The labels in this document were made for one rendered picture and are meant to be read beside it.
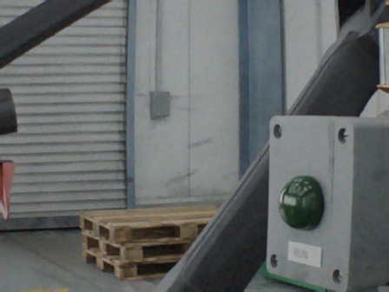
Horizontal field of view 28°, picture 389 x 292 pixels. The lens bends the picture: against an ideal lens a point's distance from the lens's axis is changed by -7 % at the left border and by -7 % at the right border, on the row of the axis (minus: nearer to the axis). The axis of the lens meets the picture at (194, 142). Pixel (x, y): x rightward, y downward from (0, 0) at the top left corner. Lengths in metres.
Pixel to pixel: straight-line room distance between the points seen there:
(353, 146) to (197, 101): 8.70
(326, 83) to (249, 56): 8.68
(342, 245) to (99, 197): 8.16
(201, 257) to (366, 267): 0.25
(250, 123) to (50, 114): 2.40
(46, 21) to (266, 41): 7.84
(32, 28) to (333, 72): 0.65
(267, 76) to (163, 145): 1.34
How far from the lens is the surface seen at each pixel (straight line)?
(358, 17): 0.78
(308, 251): 0.44
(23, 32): 1.27
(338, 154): 0.41
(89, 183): 8.50
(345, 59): 0.74
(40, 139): 8.27
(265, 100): 9.03
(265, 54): 9.04
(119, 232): 5.98
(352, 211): 0.41
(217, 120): 9.23
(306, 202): 0.42
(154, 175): 8.88
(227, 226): 0.66
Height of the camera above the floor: 1.34
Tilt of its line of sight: 3 degrees down
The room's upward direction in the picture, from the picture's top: straight up
